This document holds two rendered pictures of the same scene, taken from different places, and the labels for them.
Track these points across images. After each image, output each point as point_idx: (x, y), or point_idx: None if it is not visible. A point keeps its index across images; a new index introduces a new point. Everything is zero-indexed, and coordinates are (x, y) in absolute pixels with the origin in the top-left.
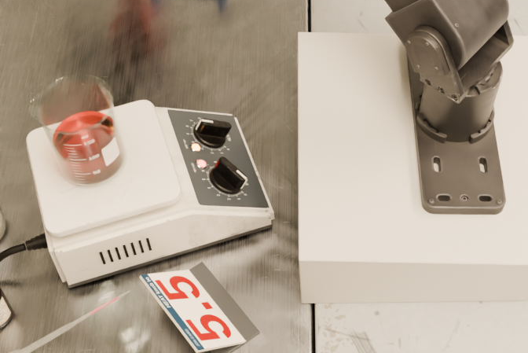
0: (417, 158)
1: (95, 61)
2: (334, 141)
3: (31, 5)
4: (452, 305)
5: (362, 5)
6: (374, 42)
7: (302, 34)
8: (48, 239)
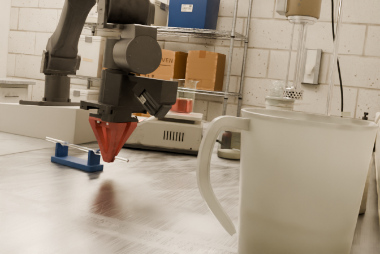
0: (78, 105)
1: (154, 164)
2: None
3: (175, 180)
4: None
5: (9, 145)
6: (52, 106)
7: (76, 108)
8: (202, 123)
